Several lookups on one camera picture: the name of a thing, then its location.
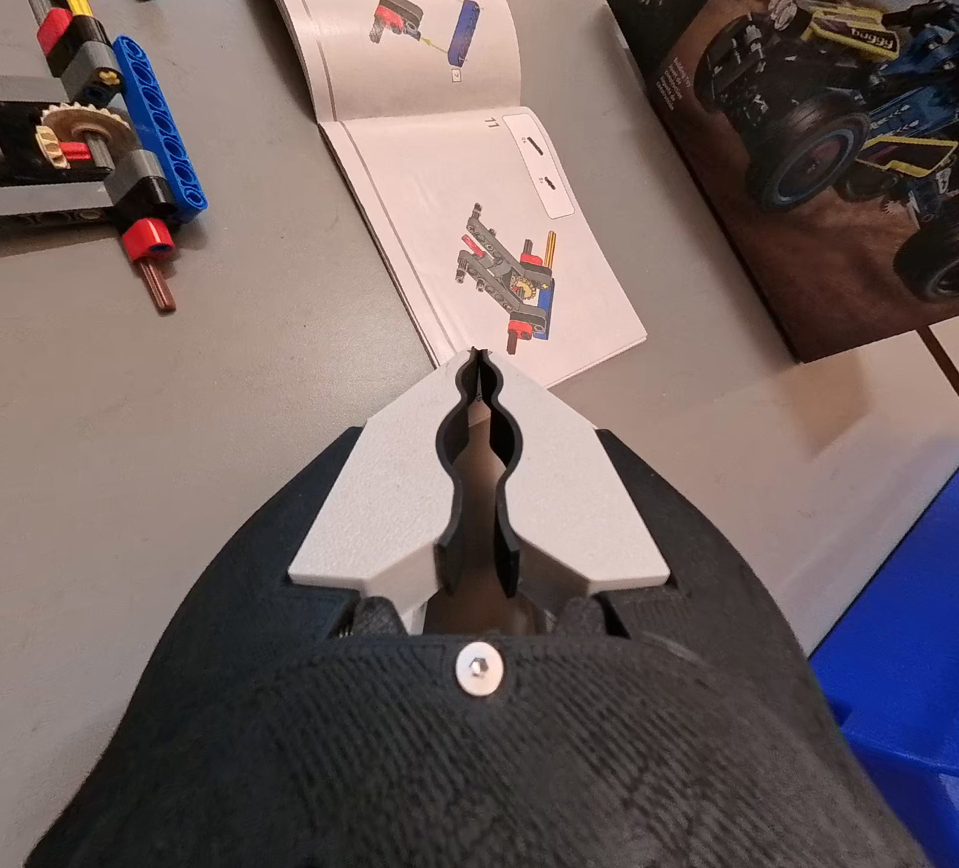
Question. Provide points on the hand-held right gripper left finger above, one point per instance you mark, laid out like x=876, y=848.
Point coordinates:
x=359, y=508

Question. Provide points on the lego set box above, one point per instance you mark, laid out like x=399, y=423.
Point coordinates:
x=787, y=134

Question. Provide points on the blue plastic bin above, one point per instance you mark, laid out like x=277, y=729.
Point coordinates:
x=899, y=658

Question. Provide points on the partly built lego chassis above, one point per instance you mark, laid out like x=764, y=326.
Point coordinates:
x=157, y=119

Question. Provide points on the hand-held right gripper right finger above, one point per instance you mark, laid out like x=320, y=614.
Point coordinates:
x=584, y=508

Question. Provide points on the open lego instruction booklet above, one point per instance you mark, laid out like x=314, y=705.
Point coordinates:
x=449, y=209

